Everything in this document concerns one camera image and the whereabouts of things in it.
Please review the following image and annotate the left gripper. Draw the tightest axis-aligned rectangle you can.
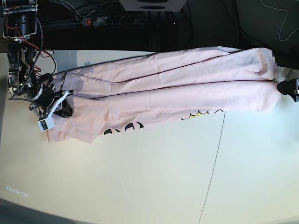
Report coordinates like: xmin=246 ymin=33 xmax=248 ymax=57
xmin=277 ymin=78 xmax=299 ymax=102

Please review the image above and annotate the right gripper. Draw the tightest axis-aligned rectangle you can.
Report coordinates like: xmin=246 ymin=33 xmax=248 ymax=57
xmin=29 ymin=81 xmax=75 ymax=119

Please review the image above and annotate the pink T-shirt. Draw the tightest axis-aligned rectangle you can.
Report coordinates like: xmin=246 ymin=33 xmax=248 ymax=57
xmin=47 ymin=47 xmax=280 ymax=143

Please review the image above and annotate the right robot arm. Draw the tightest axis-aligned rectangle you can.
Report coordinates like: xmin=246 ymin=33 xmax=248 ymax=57
xmin=2 ymin=0 xmax=74 ymax=119

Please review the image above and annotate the black power strip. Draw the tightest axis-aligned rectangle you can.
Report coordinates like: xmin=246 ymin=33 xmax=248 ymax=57
xmin=82 ymin=16 xmax=136 ymax=27

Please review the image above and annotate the white label sticker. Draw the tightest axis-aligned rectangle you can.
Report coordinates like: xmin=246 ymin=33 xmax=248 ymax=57
xmin=5 ymin=186 xmax=28 ymax=197

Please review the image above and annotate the grey box with oval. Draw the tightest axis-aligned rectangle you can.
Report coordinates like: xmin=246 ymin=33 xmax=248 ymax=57
xmin=119 ymin=0 xmax=187 ymax=12

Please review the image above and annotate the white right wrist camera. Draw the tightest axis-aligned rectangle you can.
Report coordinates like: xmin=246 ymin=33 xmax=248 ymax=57
xmin=37 ymin=117 xmax=55 ymax=132

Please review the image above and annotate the grey cable on floor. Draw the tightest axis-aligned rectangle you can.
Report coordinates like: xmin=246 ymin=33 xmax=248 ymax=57
xmin=259 ymin=0 xmax=295 ymax=42

